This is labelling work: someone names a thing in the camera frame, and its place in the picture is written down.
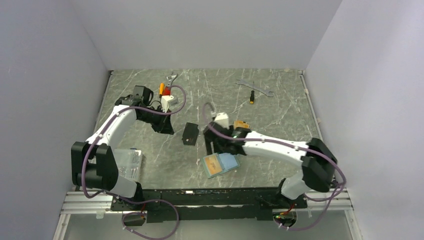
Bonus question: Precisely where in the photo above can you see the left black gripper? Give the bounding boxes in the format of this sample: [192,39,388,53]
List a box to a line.
[138,105,174,135]

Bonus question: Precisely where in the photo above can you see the green card holder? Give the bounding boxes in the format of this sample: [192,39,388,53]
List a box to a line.
[200,153,241,179]

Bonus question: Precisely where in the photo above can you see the black VIP card stack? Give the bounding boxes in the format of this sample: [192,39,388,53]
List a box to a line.
[181,122,200,146]

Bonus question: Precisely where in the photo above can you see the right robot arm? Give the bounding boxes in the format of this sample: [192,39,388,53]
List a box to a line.
[203,121,337,208]

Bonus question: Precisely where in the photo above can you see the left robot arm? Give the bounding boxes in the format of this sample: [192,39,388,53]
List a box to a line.
[70,85,178,210]

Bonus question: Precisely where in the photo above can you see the orange card stack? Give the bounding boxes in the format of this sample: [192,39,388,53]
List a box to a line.
[233,120,250,129]

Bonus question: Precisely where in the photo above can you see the red adjustable wrench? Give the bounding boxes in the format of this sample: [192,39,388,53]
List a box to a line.
[162,71,178,96]

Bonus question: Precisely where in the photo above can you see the clear plastic bag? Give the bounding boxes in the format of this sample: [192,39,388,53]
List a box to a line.
[113,148,144,182]

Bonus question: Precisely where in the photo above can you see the black yellow small screwdriver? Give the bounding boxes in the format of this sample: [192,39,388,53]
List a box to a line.
[249,89,255,105]

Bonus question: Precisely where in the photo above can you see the silver open-end spanner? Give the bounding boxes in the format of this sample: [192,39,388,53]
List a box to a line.
[235,79,275,97]

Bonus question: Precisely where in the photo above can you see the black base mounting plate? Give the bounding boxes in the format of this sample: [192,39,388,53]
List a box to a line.
[110,187,308,223]

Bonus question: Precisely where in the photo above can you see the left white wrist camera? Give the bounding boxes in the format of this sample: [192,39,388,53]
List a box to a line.
[160,95,179,113]

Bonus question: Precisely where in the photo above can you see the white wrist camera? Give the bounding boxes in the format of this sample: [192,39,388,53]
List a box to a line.
[160,95,179,113]
[213,112,230,129]

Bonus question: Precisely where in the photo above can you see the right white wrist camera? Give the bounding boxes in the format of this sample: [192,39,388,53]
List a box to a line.
[213,112,230,129]

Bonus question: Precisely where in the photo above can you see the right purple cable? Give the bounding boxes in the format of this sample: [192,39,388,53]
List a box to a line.
[202,101,347,232]

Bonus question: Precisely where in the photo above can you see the yellow handled screwdriver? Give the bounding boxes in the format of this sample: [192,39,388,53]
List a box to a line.
[158,82,165,99]

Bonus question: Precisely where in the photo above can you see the aluminium rail frame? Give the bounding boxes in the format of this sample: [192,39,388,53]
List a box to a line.
[53,189,363,240]

